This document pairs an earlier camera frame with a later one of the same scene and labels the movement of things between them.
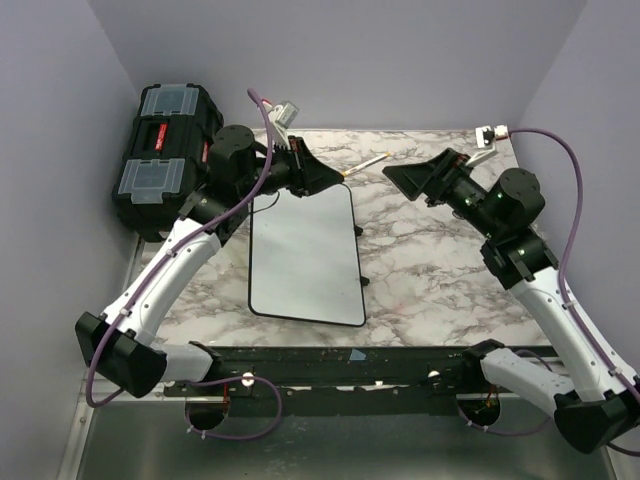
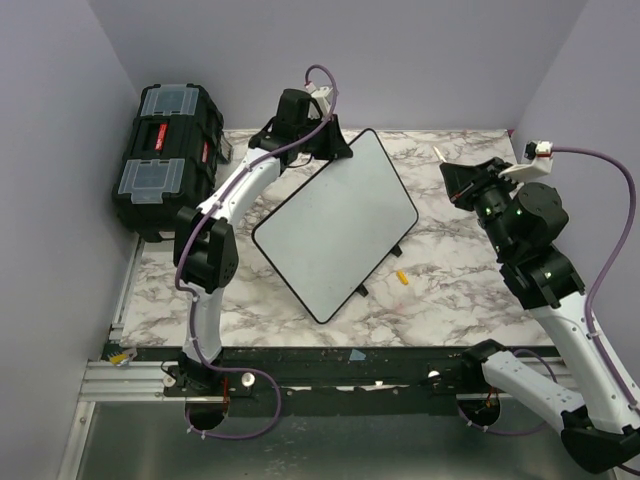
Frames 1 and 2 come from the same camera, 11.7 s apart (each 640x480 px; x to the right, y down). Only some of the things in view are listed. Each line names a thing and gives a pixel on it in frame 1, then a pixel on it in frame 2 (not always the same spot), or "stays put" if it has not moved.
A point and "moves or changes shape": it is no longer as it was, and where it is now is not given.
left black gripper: x=309 y=175 to x=336 y=147
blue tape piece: x=357 y=355 stays put
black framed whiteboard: x=303 y=257 moves or changes shape
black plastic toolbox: x=168 y=156 stays put
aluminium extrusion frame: x=161 y=390 stays put
